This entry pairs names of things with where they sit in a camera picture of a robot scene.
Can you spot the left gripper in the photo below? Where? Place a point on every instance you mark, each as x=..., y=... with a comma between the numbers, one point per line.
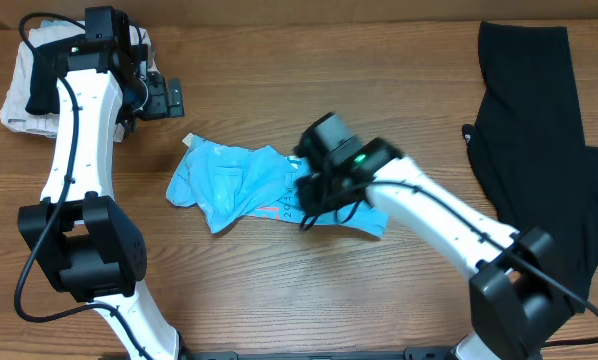
x=174, y=100

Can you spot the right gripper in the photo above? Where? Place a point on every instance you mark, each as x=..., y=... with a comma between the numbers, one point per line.
x=308, y=187

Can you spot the light blue t-shirt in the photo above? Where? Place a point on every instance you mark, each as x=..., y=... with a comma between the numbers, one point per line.
x=228, y=183

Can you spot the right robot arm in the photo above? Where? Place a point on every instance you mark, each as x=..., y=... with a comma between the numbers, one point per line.
x=518, y=289

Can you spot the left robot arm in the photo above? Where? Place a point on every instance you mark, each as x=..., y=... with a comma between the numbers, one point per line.
x=82, y=240

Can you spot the folded black garment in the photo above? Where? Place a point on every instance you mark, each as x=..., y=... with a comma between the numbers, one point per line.
x=44, y=97

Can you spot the folded beige garment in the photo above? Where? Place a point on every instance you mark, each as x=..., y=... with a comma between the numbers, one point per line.
x=19, y=100

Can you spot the black garment on right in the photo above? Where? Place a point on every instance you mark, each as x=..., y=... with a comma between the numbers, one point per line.
x=527, y=146

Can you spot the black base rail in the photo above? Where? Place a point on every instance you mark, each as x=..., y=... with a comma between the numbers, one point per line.
x=410, y=353

